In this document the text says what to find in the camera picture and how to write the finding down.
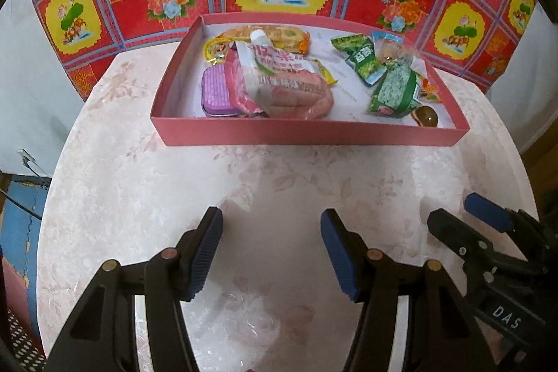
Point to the blue-edged clear candy packet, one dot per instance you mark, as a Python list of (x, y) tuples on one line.
[(388, 45)]

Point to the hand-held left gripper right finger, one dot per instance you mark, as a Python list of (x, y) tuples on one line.
[(340, 254)]

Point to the yellow snack packet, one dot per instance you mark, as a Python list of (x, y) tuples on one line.
[(327, 73)]

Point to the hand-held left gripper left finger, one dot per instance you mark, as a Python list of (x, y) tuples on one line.
[(205, 250)]

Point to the yellow jelly cup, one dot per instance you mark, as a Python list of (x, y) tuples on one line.
[(218, 49)]

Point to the blue cabinet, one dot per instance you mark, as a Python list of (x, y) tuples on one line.
[(17, 241)]

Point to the white wall socket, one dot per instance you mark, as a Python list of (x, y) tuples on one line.
[(28, 160)]

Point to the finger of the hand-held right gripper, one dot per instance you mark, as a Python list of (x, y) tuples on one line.
[(449, 230), (484, 208)]

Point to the pink and white drink pouch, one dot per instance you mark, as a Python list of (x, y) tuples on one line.
[(279, 71)]

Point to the orange cracker packet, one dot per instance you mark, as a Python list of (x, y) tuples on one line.
[(283, 35)]

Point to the orange candy packet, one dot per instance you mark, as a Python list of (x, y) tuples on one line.
[(429, 91)]

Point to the pink cardboard box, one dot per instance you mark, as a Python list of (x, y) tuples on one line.
[(305, 134)]

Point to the green snack packet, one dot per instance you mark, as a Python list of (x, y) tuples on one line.
[(392, 91), (359, 56)]

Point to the brown ball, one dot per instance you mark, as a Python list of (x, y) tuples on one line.
[(426, 117)]

